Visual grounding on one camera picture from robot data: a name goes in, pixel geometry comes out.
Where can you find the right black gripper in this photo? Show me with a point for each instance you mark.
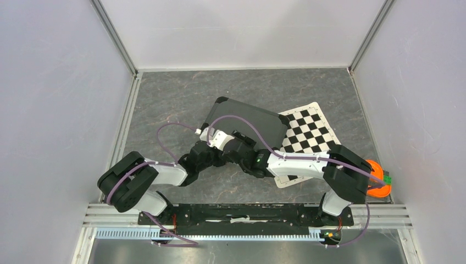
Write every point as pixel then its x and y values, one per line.
pixel 248 142

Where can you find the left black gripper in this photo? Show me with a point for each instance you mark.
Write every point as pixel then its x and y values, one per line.
pixel 219 162

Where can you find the black poker set case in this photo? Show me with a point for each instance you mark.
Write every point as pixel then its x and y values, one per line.
pixel 272 126

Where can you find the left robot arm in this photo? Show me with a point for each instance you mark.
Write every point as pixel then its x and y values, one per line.
pixel 126 184

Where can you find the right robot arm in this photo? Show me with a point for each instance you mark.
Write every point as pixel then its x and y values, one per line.
pixel 345 172

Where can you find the black white checkered mat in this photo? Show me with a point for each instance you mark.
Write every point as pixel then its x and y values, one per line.
pixel 309 131

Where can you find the green toy block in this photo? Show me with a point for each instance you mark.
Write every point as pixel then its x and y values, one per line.
pixel 387 180

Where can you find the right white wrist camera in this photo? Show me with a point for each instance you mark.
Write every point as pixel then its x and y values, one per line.
pixel 219 140

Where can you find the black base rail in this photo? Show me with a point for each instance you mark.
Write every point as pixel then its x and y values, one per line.
pixel 250 219

